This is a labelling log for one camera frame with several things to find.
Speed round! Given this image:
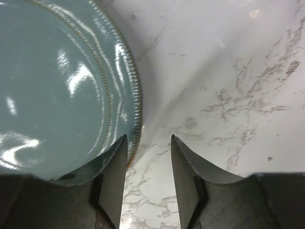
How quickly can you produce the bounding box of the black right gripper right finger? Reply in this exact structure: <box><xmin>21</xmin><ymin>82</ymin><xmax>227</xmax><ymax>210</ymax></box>
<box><xmin>171</xmin><ymin>136</ymin><xmax>305</xmax><ymax>229</ymax></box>

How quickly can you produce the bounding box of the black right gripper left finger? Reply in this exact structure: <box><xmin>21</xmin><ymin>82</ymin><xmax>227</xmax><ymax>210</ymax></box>
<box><xmin>0</xmin><ymin>135</ymin><xmax>128</xmax><ymax>229</ymax></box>

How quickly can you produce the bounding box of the grey-blue ceramic plate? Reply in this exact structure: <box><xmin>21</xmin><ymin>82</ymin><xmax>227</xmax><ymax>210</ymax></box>
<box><xmin>0</xmin><ymin>0</ymin><xmax>142</xmax><ymax>180</ymax></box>

